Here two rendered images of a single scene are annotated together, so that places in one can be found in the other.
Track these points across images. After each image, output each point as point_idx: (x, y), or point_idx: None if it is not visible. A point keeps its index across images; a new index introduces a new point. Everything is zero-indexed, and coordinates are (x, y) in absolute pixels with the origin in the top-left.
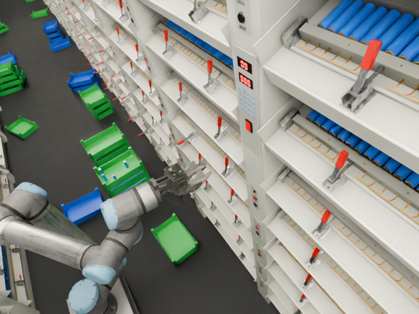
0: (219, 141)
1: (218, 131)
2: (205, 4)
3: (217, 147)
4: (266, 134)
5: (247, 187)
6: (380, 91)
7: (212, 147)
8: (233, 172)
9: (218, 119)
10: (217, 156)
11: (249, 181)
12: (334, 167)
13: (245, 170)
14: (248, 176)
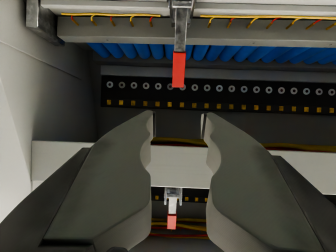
0: (164, 189)
1: (172, 205)
2: None
3: (307, 15)
4: None
5: (4, 118)
6: None
7: (332, 14)
8: (167, 1)
9: (172, 226)
10: (286, 0)
11: (4, 157)
12: None
13: (27, 189)
14: (13, 174)
